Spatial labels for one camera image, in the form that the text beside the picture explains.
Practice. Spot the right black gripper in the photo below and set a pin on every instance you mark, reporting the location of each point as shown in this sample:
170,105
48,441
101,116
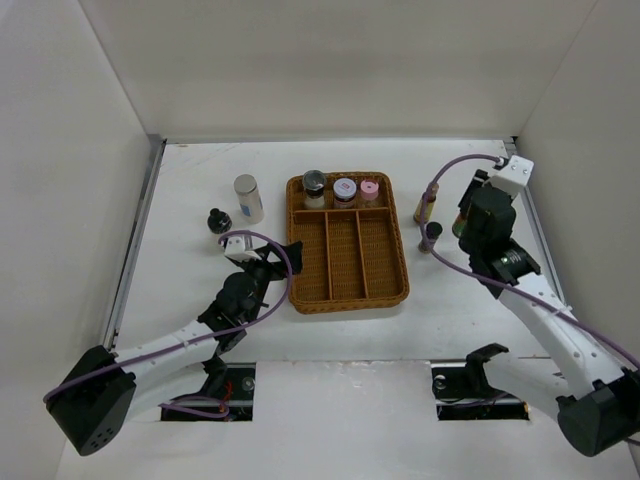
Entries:
478,180

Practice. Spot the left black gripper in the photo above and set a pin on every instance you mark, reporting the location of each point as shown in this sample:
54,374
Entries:
269,266

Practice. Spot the green-label chili sauce bottle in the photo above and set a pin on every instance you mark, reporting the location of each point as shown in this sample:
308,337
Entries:
459,224

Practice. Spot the yellow-label oil bottle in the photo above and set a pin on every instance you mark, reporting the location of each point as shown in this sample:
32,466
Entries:
426,205

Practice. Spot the black-cap pepper jar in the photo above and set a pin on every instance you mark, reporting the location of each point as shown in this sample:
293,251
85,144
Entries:
433,231

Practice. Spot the black-top salt grinder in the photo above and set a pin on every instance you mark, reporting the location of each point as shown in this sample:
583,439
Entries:
314,183

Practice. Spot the white-lid sauce jar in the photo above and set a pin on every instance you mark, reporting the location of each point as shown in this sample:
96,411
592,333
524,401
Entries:
345,192

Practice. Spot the pink-cap spice shaker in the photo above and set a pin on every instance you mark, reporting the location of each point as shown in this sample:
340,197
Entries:
369,193

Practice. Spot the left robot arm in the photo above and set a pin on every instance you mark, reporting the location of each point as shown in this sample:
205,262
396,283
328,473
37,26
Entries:
104,389

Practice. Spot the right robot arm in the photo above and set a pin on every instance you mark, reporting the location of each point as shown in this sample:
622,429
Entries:
595,399

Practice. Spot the silver-lid jar white beads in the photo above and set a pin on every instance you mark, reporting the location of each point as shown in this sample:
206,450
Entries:
249,198

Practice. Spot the small black round bottle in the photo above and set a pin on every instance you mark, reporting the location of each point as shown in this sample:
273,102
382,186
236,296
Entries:
218,221

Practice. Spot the brown wicker divided basket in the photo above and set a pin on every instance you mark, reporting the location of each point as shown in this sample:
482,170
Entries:
352,259

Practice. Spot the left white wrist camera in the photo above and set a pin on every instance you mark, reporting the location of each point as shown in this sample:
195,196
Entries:
232,247

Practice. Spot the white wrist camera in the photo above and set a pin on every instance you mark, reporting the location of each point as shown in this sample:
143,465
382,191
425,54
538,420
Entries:
513,176
232,247

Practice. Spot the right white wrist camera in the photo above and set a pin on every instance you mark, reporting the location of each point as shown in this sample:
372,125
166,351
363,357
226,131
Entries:
513,176

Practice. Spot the right aluminium table rail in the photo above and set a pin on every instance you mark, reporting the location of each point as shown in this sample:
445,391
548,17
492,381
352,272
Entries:
529,235

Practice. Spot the aluminium table rail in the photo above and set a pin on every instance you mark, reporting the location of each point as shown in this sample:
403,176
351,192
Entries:
529,235
115,312

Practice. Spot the left aluminium table rail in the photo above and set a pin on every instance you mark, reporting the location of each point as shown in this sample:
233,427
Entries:
115,312

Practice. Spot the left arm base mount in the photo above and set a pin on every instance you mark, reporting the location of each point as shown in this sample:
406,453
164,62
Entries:
226,396

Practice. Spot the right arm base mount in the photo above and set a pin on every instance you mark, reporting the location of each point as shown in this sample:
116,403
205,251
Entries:
462,392

